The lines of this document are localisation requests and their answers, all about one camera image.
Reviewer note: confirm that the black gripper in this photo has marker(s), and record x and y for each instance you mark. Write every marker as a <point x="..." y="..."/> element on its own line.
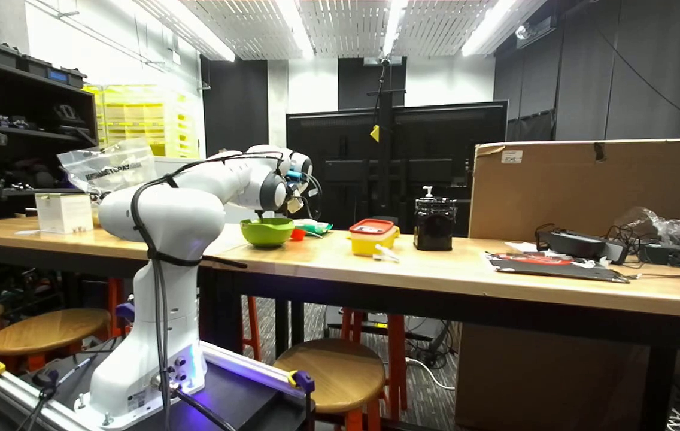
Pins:
<point x="299" y="197"/>

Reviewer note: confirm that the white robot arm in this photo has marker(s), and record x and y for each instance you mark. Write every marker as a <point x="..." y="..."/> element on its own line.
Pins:
<point x="177" y="216"/>

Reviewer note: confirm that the green bowl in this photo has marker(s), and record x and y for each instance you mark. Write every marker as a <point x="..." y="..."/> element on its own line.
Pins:
<point x="266" y="234"/>

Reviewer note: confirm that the green snack packet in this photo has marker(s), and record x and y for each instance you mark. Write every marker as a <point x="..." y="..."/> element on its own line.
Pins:
<point x="314" y="228"/>

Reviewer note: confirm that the small red cup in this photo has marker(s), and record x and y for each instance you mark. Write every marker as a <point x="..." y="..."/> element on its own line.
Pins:
<point x="298" y="235"/>

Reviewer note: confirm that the large black monitor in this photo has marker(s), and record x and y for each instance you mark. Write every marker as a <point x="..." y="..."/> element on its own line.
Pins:
<point x="366" y="166"/>

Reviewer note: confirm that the yellow container with red lid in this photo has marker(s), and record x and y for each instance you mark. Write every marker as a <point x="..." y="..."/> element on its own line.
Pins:
<point x="372" y="235"/>

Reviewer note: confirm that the round wooden stool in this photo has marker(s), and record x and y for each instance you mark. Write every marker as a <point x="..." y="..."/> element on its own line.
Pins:
<point x="348" y="382"/>

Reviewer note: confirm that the clear zip bag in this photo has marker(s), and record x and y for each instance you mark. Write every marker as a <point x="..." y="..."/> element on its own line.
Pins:
<point x="108" y="168"/>

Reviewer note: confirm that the large cardboard box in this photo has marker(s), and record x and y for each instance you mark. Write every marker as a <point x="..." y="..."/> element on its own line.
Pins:
<point x="575" y="186"/>

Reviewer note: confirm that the clear plastic container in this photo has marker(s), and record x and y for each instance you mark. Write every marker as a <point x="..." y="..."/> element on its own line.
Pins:
<point x="63" y="215"/>

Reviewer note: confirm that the black device on table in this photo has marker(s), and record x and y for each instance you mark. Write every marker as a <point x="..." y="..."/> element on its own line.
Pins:
<point x="578" y="245"/>

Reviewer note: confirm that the wooden stool left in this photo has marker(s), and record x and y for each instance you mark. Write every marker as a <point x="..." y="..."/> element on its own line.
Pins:
<point x="36" y="338"/>

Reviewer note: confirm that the black metal shelf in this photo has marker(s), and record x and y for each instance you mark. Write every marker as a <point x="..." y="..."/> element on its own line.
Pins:
<point x="43" y="111"/>

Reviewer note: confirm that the crumpled plastic bag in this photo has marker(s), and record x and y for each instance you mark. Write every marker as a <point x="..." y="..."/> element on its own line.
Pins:
<point x="645" y="227"/>

